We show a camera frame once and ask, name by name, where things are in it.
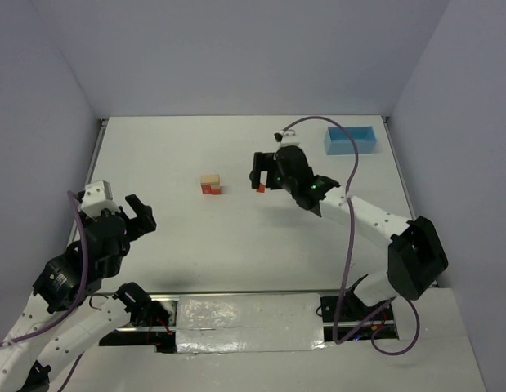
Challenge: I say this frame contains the natural wood rectangular block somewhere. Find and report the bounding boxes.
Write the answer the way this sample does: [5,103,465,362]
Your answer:
[200,174,221,186]

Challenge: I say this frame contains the plain red cube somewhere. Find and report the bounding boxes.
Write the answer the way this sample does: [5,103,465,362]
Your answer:
[201,184,213,195]

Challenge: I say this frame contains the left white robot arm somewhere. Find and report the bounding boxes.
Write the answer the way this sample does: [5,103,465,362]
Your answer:
[0,190,156,391]

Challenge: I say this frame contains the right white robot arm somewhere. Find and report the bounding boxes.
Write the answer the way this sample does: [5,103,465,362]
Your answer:
[249,145,448,319]

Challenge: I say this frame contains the silver tape sheet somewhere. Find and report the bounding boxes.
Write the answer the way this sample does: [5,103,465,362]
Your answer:
[175,293,325,354]

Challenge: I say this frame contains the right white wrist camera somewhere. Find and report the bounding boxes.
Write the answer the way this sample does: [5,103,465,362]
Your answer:
[274,129,300,148]

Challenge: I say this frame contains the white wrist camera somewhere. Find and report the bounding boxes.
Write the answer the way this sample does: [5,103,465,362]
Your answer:
[274,129,300,148]
[80,180,119,219]

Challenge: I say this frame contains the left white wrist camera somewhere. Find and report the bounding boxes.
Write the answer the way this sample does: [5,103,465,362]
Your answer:
[80,180,119,219]

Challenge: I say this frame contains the left aluminium table rail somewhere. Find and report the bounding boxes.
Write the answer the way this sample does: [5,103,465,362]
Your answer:
[56,118,108,254]

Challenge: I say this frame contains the aluminium table rail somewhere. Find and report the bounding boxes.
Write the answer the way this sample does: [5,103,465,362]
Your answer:
[382,116,418,219]
[56,118,108,254]

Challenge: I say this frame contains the right aluminium table rail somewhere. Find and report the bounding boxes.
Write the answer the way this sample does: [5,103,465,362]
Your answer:
[382,116,418,219]

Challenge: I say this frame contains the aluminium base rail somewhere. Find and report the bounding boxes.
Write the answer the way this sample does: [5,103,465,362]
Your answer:
[100,292,394,354]

